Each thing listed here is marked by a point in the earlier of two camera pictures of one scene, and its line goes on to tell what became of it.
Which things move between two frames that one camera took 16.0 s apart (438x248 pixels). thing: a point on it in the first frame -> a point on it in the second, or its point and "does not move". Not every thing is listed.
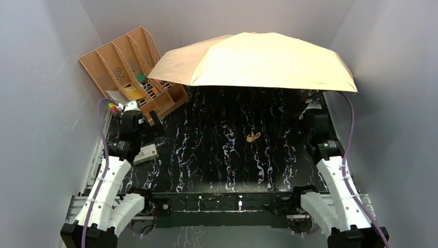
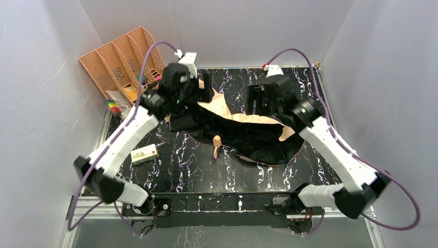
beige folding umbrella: x=262 y=60 -> x=252 y=138
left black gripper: x=144 y=122 -> x=193 y=90
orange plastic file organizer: x=129 y=60 does not move
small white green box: x=146 y=153 does not move
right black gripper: x=301 y=121 -> x=259 y=99
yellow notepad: x=134 y=93 does not move
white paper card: x=117 y=96 does not move
